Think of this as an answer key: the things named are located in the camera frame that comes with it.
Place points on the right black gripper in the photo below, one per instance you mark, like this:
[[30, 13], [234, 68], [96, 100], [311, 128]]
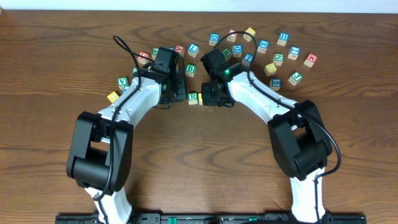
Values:
[[208, 100]]

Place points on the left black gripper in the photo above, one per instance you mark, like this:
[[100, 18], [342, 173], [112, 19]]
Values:
[[180, 90]]

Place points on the yellow O block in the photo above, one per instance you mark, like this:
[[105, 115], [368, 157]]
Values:
[[200, 100]]

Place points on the green r block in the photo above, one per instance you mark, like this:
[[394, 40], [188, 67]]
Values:
[[227, 53], [193, 98]]

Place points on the green B block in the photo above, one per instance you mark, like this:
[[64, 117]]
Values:
[[190, 70]]

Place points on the blue T block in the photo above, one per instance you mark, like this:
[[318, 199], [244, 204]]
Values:
[[247, 59]]

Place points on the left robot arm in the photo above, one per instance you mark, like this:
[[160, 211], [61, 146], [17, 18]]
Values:
[[101, 149]]

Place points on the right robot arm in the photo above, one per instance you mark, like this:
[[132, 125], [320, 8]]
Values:
[[300, 144]]

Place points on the red A block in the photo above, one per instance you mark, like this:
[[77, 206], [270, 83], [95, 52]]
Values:
[[180, 49]]

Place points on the red U block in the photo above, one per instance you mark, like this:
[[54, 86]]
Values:
[[143, 57]]

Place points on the green Z block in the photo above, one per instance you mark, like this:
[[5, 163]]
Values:
[[154, 53]]

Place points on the blue l block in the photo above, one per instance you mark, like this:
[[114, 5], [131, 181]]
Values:
[[126, 87], [193, 50]]

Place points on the blue D block middle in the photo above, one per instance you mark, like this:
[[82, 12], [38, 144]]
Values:
[[237, 50]]

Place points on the blue d block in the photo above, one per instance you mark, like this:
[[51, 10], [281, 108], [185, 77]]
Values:
[[213, 39], [237, 50]]

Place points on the blue L block lower left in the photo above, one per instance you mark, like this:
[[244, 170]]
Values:
[[126, 87]]

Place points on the green V block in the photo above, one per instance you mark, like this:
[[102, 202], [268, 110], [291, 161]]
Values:
[[122, 82]]

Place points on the blue D block top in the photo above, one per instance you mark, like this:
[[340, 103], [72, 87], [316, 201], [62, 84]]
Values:
[[213, 39]]

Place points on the red I block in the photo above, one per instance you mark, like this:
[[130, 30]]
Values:
[[232, 35]]

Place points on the blue 5 block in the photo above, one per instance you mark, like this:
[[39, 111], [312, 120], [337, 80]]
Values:
[[275, 84]]

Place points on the blue X block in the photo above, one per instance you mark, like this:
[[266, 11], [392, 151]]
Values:
[[263, 46]]

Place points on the green N block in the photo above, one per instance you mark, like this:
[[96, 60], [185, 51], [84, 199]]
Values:
[[278, 59]]

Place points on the yellow block top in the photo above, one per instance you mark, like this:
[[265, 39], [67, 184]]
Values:
[[249, 34]]

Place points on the green J block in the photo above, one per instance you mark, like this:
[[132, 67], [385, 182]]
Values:
[[295, 78]]

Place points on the blue 2 block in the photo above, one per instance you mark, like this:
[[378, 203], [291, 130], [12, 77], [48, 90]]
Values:
[[294, 52]]

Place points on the blue H block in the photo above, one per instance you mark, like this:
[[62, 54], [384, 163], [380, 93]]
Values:
[[283, 39]]

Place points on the red M block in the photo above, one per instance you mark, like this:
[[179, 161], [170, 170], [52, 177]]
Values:
[[310, 60]]

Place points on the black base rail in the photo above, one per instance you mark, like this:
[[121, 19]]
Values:
[[156, 218]]

